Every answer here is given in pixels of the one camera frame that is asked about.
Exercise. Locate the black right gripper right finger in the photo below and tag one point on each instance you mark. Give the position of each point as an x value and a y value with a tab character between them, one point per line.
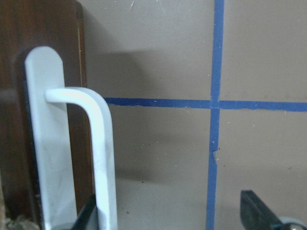
255	214

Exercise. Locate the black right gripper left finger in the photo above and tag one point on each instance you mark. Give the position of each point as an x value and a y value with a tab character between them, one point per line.
87	218

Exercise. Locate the wooden drawer with white handle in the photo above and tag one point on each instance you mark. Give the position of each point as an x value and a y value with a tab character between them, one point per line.
56	138

